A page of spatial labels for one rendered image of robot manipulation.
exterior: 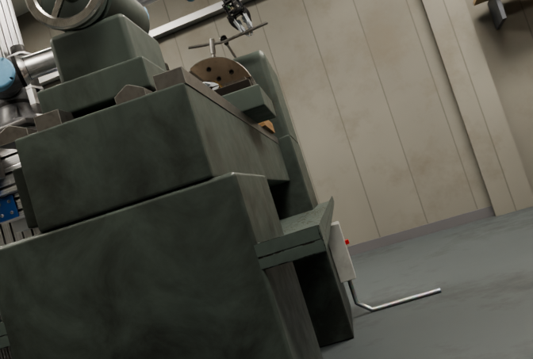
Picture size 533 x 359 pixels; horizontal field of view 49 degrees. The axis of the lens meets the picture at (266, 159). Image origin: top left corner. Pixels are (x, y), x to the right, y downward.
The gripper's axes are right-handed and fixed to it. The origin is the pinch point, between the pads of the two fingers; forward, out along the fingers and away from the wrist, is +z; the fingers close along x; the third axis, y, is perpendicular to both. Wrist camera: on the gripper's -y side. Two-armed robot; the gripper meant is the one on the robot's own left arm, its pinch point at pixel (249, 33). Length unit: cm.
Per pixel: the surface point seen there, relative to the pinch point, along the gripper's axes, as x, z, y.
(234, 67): -12.4, 9.7, 6.0
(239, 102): -13, 36, 81
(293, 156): -12, 51, -8
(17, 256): -53, 48, 142
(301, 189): -17, 64, -8
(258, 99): -9, 38, 81
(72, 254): -45, 53, 142
